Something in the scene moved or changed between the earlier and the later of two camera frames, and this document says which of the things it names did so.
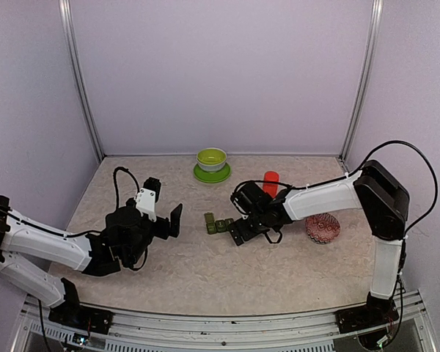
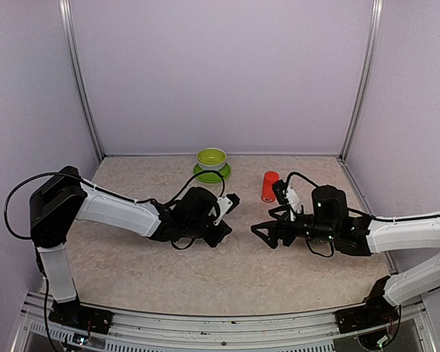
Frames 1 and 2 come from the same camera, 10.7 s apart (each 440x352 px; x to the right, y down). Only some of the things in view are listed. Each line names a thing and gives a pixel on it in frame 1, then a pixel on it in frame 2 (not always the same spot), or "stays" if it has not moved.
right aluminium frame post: [377, 12] stays
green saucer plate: [217, 177] stays
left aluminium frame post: [68, 26] stays
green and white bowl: [211, 160] stays
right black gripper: [244, 232] to [282, 221]
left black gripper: [165, 231] to [213, 240]
